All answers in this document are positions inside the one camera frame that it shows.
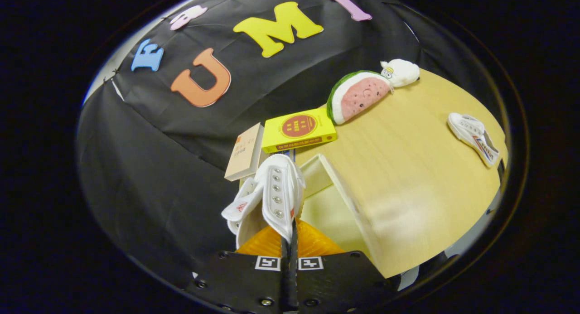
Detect beige book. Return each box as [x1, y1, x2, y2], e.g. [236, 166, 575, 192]
[224, 123, 265, 182]

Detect watermelon slice plush toy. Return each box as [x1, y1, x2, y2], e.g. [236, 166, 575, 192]
[326, 70, 394, 125]

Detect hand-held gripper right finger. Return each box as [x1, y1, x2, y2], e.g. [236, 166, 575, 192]
[290, 218, 396, 313]

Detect white plush toy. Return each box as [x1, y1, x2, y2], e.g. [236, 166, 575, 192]
[380, 59, 421, 88]

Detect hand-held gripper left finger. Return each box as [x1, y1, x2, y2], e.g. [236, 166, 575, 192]
[184, 219, 291, 312]

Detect white canvas shoe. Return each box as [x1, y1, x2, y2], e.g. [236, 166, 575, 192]
[447, 112, 500, 168]
[221, 154, 306, 249]

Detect yellow book with red circle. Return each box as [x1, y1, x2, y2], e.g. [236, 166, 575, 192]
[261, 108, 337, 154]

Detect cream storage box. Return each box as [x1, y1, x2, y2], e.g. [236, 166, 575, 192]
[236, 153, 390, 278]

